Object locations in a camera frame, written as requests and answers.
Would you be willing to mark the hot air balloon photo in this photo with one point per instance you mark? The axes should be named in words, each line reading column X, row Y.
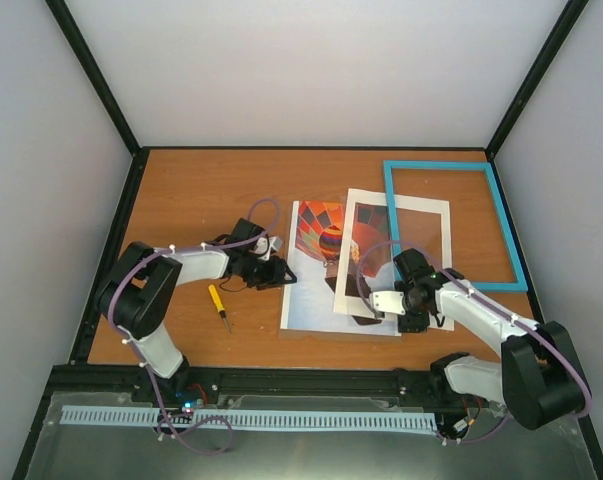
column 311, row 280

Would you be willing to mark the small lit circuit board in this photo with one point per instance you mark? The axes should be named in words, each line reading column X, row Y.
column 191, row 398

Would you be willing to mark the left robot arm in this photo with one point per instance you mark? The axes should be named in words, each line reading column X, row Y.
column 136, row 294

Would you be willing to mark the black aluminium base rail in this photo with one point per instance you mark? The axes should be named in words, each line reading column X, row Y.
column 404, row 388

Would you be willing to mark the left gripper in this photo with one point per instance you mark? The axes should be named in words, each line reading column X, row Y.
column 274, row 277

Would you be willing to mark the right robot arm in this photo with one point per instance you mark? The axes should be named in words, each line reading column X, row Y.
column 538, row 377

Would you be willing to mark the white mat board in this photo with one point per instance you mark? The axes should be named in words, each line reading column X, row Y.
column 365, row 260

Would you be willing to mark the yellow handled screwdriver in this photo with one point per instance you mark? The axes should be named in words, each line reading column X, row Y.
column 220, row 308

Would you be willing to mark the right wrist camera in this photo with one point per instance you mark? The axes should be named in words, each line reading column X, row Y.
column 385, row 303

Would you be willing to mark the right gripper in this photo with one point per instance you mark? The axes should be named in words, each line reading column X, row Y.
column 416, row 325

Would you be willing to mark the blue slotted cable duct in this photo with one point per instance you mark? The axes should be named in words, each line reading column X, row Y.
column 254, row 420

